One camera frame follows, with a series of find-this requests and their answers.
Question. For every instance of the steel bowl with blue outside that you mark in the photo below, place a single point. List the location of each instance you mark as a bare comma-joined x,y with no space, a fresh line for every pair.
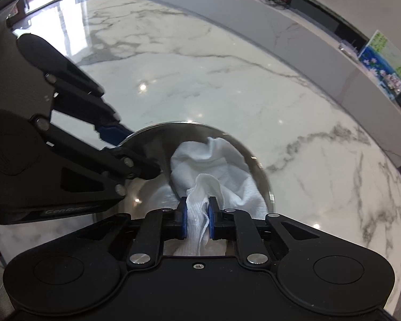
160,143

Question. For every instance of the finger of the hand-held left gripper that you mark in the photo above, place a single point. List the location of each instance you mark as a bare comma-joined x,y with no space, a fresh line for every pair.
133,167
112,133

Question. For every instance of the white cloth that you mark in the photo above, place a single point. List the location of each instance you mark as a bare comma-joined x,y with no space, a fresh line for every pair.
220,167

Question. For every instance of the lotus pond painting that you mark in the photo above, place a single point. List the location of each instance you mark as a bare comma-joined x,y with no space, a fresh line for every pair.
384,58

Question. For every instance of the white set-top box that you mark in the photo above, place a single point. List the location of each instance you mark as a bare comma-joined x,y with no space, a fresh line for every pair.
348,48

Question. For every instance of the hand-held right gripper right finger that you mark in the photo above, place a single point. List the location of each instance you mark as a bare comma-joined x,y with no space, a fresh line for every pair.
211,220

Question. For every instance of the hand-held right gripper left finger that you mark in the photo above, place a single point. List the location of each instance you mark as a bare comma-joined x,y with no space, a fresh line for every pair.
183,220

